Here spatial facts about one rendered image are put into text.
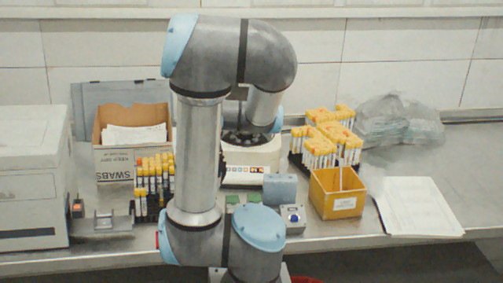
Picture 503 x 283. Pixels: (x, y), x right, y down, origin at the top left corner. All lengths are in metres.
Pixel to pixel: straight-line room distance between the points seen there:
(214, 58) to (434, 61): 1.44
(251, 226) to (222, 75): 0.34
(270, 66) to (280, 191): 0.78
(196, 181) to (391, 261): 1.61
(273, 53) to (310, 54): 1.13
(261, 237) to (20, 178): 0.65
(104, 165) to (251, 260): 0.76
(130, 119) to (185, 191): 0.96
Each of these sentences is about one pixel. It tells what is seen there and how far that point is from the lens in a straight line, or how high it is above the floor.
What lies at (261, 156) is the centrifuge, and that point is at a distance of 1.83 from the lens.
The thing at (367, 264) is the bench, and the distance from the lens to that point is 2.56.
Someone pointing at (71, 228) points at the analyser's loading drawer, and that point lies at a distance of 1.65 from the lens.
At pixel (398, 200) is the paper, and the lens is 1.85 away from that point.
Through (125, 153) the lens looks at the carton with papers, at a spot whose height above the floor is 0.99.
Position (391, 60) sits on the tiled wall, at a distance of 2.24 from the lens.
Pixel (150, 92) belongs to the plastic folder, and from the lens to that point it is 2.07.
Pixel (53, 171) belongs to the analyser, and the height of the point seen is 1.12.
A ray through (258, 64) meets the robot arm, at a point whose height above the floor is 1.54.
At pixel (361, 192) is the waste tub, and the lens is 1.72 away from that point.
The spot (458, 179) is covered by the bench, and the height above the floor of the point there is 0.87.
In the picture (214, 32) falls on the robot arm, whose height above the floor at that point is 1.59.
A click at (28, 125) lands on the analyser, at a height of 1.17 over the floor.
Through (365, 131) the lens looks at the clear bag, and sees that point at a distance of 2.12.
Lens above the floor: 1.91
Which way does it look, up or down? 29 degrees down
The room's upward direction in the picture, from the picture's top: 3 degrees clockwise
